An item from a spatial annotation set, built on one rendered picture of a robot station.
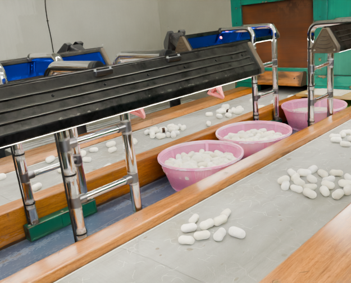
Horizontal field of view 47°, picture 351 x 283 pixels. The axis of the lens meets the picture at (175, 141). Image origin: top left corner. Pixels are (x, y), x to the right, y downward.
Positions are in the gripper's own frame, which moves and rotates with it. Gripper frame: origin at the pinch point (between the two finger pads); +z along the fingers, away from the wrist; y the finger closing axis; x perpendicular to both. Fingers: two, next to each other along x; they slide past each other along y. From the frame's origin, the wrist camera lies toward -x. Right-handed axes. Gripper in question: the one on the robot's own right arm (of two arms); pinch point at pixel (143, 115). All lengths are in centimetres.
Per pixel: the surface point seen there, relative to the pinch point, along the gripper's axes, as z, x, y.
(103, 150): 6.9, 3.9, -22.6
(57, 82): 35, -68, -71
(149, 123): -2.0, 10.0, 8.9
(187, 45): -4.1, -30.9, 11.6
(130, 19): -171, 93, 150
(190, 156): 31.8, -16.9, -10.7
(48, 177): 11.8, -0.3, -47.9
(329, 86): 38, -40, 48
